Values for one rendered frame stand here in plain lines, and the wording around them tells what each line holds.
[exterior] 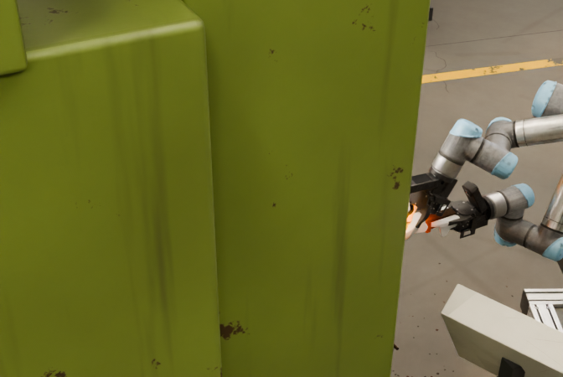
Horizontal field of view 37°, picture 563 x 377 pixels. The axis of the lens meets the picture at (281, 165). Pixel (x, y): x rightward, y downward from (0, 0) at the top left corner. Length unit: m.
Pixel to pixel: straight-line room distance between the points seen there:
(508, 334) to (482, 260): 2.10
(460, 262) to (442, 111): 1.42
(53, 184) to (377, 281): 0.78
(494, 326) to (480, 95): 3.53
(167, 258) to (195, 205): 0.10
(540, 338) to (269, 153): 0.75
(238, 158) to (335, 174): 0.21
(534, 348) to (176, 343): 0.78
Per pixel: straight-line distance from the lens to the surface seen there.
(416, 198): 2.33
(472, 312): 1.88
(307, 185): 1.48
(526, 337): 1.85
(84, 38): 1.10
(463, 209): 2.45
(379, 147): 1.52
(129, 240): 1.26
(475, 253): 3.97
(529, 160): 4.71
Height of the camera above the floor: 2.42
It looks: 33 degrees down
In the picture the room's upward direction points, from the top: straight up
